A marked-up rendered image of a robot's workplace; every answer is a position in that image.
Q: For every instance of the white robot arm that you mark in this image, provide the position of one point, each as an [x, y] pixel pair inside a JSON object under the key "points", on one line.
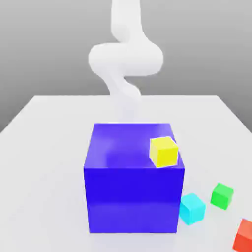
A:
{"points": [[126, 59]]}

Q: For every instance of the small yellow cube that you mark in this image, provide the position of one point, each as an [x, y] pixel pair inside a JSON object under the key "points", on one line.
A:
{"points": [[164, 152]]}

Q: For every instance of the small cyan cube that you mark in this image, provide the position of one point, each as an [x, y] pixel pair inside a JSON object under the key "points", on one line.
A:
{"points": [[192, 209]]}

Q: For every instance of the small green cube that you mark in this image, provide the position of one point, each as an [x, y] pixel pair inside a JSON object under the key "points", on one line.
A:
{"points": [[222, 196]]}

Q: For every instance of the small red cube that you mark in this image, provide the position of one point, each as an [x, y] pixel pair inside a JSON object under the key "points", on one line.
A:
{"points": [[244, 236]]}

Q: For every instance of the large blue box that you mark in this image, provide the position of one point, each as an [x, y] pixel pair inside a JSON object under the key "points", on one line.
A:
{"points": [[133, 196]]}

